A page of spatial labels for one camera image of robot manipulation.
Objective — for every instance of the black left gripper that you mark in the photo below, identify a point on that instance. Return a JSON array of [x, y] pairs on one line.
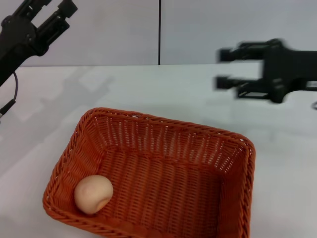
[[17, 42]]

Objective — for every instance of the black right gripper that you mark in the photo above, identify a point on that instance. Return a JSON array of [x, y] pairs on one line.
[[284, 69]]

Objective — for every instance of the orange woven basket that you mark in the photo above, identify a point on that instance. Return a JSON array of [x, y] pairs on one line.
[[173, 188]]

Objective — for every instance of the round bread bun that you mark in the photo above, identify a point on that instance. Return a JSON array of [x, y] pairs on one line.
[[93, 194]]

